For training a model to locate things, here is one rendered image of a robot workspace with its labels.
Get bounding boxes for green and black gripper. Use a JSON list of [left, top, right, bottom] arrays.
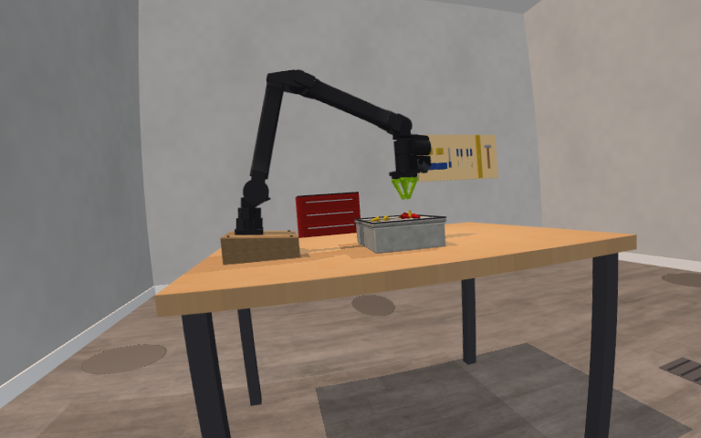
[[389, 153, 420, 200]]

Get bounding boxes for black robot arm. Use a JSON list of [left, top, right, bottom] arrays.
[[235, 69, 431, 235]]

